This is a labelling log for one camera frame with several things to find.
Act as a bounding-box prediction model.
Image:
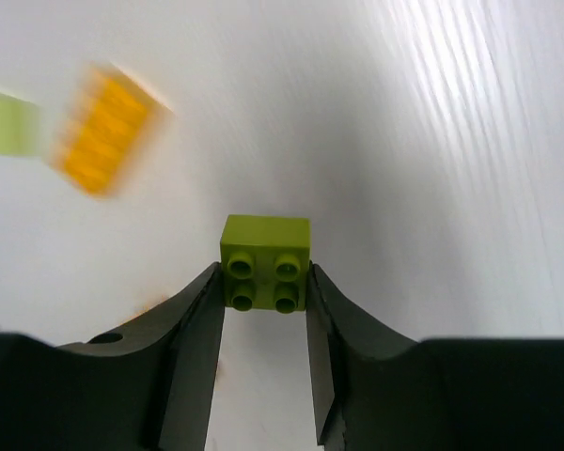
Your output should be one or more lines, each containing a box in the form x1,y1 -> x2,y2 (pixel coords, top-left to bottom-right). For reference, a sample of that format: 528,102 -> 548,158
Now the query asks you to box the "green 2x2 lego brick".
220,214 -> 311,314

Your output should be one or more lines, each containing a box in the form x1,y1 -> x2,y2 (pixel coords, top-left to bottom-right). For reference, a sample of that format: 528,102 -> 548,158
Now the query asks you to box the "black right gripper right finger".
306,265 -> 564,450

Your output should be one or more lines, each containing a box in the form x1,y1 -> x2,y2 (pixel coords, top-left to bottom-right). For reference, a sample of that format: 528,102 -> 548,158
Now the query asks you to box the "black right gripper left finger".
0,264 -> 225,450

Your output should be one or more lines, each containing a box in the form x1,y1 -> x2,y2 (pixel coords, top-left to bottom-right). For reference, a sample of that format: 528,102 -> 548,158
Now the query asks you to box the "pale green sloped lego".
0,93 -> 39,157

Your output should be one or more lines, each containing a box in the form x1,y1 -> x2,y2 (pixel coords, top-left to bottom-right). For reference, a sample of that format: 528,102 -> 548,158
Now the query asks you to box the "yellow 2x4 lego brick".
49,63 -> 173,198

